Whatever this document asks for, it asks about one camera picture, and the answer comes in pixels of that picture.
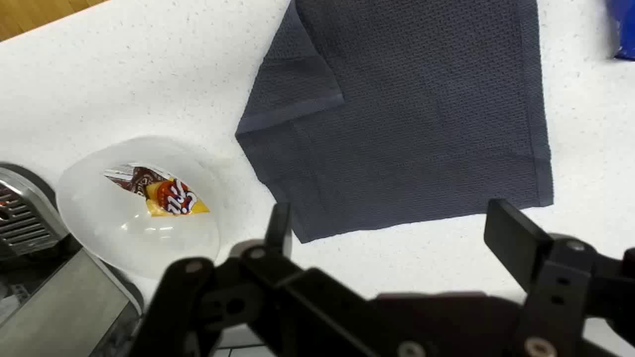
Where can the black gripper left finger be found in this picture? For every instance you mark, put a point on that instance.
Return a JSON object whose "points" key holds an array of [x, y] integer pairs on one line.
{"points": [[264, 305]]}

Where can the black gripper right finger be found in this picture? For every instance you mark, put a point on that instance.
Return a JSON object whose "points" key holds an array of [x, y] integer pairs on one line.
{"points": [[556, 279]]}

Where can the dark grey waffle towel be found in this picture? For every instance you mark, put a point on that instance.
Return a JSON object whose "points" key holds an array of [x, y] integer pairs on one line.
{"points": [[409, 112]]}

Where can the translucent plastic bowl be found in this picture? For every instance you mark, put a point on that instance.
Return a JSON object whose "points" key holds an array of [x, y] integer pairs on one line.
{"points": [[125, 225]]}

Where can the stainless steel espresso machine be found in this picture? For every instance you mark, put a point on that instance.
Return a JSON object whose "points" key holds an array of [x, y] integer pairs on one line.
{"points": [[46, 285]]}

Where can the blue snack bag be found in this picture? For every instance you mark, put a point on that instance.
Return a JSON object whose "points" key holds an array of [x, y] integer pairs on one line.
{"points": [[625, 31]]}

